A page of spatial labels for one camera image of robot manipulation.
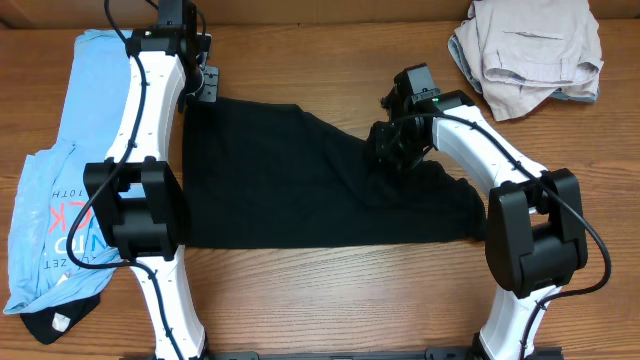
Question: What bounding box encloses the black garment under blue shirt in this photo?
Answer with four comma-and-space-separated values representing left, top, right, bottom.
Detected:
20, 294, 100, 345

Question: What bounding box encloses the beige folded shirt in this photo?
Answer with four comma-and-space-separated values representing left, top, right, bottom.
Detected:
448, 0, 604, 121

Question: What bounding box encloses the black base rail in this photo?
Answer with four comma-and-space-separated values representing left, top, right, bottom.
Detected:
119, 344, 566, 360

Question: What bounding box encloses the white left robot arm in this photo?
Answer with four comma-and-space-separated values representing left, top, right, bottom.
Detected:
83, 27, 218, 360

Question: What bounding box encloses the black t-shirt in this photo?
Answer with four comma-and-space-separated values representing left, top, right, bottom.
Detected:
182, 98, 486, 249

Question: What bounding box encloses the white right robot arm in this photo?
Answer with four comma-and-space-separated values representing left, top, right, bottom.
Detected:
367, 90, 588, 359

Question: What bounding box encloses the light blue printed t-shirt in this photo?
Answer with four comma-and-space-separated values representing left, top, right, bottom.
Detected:
3, 30, 130, 315

